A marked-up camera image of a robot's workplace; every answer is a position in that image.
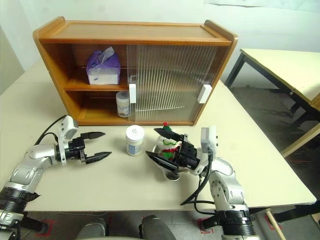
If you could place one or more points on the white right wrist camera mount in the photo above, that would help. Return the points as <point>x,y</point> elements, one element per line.
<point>210,137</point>

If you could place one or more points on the black table leg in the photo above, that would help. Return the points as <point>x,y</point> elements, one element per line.
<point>37,223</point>
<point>287,212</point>

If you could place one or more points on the brown wooden cabinet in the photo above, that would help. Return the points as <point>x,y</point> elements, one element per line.
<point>137,32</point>

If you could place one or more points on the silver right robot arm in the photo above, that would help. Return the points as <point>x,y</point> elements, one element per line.
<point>222,185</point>

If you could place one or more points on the wooden stick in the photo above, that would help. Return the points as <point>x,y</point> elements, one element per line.
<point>275,225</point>

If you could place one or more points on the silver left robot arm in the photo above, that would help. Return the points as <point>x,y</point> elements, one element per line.
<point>27,165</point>

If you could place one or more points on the beige side table black legs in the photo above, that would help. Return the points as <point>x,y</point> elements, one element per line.
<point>275,65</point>

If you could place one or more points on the white plastic jar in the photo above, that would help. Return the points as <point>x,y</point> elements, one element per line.
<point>122,102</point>
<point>135,142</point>

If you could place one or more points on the white wall paper sheet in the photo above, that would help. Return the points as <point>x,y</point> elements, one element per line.
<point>250,2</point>

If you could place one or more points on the dark grey rounded shell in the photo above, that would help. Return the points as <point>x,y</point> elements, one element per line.
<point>92,230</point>
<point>157,227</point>

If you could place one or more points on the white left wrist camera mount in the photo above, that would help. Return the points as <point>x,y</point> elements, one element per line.
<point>68,127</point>

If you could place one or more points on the clear ribbed sliding door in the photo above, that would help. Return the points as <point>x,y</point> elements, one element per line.
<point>203,93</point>
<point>132,93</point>

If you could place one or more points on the shiny steel bowl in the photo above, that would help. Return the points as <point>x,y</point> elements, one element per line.
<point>171,176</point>

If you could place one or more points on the white plush toy red scarf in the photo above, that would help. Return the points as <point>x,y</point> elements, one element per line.
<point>170,144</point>

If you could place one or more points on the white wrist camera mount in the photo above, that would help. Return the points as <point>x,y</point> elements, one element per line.
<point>210,137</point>
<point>68,127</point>

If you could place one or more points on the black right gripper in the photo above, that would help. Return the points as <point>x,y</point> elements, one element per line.
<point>187,156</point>

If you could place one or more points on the beige partition panel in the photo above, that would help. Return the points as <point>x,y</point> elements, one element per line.
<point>10,62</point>

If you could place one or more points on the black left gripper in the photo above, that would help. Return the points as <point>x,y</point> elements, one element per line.
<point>76,150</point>

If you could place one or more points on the purple tissue pack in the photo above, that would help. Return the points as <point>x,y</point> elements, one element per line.
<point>102,70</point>

